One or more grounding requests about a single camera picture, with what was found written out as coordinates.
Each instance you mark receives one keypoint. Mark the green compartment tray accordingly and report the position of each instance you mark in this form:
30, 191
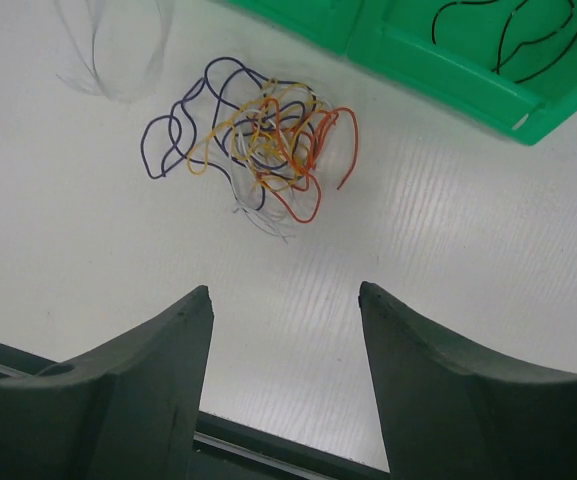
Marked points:
509, 65

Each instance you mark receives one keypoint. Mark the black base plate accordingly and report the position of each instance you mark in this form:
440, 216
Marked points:
223, 449

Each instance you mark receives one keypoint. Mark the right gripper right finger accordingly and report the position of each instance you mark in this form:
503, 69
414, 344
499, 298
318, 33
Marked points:
450, 408

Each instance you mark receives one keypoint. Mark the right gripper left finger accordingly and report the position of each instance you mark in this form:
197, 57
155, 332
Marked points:
126, 409

